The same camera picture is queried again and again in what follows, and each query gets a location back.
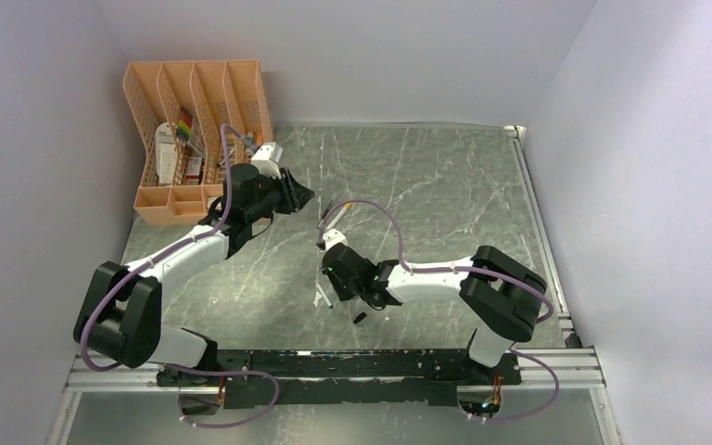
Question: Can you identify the purple cable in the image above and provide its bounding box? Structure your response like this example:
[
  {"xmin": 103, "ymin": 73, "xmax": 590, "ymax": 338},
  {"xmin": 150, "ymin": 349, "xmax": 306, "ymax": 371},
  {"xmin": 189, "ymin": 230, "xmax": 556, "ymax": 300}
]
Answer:
[
  {"xmin": 322, "ymin": 199, "xmax": 561, "ymax": 425},
  {"xmin": 79, "ymin": 123, "xmax": 281, "ymax": 429}
]

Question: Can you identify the small red box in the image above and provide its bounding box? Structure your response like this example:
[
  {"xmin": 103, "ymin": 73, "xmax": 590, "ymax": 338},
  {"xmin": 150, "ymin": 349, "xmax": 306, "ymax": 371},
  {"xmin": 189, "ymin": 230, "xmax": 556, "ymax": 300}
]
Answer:
[{"xmin": 184, "ymin": 156, "xmax": 203, "ymax": 185}]

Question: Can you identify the aluminium frame rail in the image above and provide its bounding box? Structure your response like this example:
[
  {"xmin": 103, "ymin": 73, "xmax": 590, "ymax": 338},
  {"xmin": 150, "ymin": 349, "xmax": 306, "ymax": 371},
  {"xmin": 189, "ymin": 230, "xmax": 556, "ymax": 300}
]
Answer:
[{"xmin": 64, "ymin": 349, "xmax": 606, "ymax": 394}]

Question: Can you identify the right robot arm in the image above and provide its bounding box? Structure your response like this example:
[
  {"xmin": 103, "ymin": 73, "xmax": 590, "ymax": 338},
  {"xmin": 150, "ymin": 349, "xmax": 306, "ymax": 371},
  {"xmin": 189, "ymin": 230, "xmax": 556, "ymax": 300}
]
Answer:
[{"xmin": 321, "ymin": 243, "xmax": 554, "ymax": 384}]

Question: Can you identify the orange plastic file organizer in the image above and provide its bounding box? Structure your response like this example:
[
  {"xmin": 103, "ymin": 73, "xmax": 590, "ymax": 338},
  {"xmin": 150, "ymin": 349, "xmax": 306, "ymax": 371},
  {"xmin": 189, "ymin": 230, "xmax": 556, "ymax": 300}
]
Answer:
[{"xmin": 122, "ymin": 59, "xmax": 274, "ymax": 226}]

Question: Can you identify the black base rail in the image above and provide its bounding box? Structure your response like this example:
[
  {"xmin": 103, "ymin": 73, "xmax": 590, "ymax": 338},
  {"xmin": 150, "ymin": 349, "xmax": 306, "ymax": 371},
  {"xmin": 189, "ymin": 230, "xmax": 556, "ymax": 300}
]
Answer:
[{"xmin": 156, "ymin": 349, "xmax": 521, "ymax": 409}]

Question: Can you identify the white paper box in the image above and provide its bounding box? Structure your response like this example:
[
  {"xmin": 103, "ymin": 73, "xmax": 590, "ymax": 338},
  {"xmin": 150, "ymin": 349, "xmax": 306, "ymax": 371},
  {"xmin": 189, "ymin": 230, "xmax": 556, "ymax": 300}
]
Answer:
[{"xmin": 155, "ymin": 122, "xmax": 177, "ymax": 185}]

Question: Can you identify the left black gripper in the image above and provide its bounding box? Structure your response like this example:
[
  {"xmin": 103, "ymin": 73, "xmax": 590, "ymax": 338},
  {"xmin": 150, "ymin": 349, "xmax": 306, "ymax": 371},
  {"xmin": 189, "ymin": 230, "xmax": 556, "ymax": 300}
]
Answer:
[{"xmin": 246, "ymin": 168, "xmax": 315, "ymax": 223}]

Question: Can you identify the coloured marker set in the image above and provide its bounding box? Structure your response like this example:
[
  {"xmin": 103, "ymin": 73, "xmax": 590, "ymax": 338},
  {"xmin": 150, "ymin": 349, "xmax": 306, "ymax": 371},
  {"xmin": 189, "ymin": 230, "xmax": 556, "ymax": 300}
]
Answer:
[{"xmin": 175, "ymin": 108, "xmax": 194, "ymax": 145}]

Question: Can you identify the black marker cap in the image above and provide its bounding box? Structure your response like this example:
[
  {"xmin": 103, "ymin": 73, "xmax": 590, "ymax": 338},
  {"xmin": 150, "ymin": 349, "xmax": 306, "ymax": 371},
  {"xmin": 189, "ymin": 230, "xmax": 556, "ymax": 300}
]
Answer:
[{"xmin": 353, "ymin": 311, "xmax": 367, "ymax": 324}]

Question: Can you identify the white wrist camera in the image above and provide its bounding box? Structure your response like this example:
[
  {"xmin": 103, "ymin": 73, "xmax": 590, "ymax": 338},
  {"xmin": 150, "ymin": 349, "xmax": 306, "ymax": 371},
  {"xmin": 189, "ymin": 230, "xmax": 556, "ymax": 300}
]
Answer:
[
  {"xmin": 250, "ymin": 142, "xmax": 283, "ymax": 179},
  {"xmin": 323, "ymin": 229, "xmax": 348, "ymax": 248}
]

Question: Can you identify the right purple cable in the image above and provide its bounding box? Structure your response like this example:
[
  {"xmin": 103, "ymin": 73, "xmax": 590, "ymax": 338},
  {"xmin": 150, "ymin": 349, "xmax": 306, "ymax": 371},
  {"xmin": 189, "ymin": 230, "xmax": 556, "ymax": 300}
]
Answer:
[{"xmin": 322, "ymin": 199, "xmax": 561, "ymax": 425}]

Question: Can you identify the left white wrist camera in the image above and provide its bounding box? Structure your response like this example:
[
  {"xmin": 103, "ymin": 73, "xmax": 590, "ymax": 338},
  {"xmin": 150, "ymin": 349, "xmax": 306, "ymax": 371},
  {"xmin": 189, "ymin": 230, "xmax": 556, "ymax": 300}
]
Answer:
[{"xmin": 250, "ymin": 142, "xmax": 283, "ymax": 179}]

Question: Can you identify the silver marker pen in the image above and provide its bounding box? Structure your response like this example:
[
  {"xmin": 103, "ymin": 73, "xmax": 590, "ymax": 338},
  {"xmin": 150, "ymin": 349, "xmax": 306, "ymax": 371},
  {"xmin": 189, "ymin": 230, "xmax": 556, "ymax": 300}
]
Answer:
[{"xmin": 326, "ymin": 205, "xmax": 350, "ymax": 231}]

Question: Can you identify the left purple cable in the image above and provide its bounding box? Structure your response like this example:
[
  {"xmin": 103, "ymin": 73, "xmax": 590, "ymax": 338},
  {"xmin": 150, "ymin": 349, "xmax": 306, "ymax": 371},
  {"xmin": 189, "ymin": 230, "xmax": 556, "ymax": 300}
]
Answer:
[{"xmin": 79, "ymin": 123, "xmax": 281, "ymax": 429}]

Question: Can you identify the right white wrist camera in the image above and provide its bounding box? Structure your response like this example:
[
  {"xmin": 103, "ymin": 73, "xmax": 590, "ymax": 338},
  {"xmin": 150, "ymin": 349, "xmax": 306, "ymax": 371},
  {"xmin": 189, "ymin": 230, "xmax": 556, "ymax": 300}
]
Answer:
[{"xmin": 323, "ymin": 229, "xmax": 348, "ymax": 248}]

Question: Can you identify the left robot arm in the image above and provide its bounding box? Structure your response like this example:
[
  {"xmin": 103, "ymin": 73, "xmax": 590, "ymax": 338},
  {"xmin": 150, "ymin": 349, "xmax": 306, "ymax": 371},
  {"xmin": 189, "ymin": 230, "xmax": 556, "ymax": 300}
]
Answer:
[{"xmin": 73, "ymin": 163, "xmax": 315, "ymax": 386}]

